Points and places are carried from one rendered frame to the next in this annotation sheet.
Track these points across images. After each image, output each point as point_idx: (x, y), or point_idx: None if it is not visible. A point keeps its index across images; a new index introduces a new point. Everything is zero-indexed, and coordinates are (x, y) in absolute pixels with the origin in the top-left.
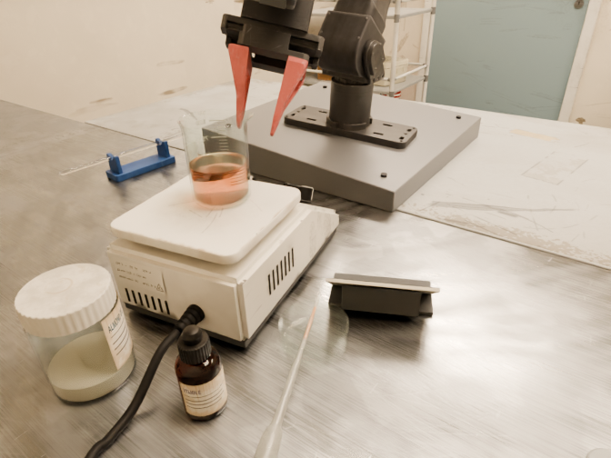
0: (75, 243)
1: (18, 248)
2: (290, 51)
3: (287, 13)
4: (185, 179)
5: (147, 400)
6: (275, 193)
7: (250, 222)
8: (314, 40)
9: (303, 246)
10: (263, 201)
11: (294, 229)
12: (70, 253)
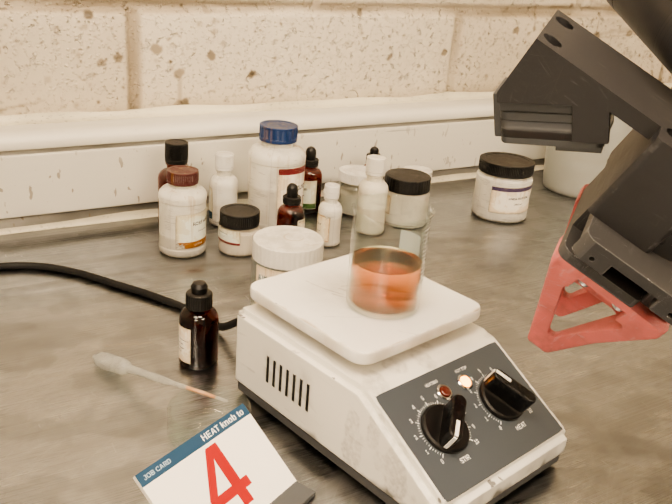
0: (517, 330)
1: (523, 302)
2: (569, 228)
3: (611, 172)
4: (456, 295)
5: (229, 339)
6: (366, 335)
7: (303, 305)
8: (583, 231)
9: (329, 416)
10: (349, 323)
11: (315, 367)
12: (495, 326)
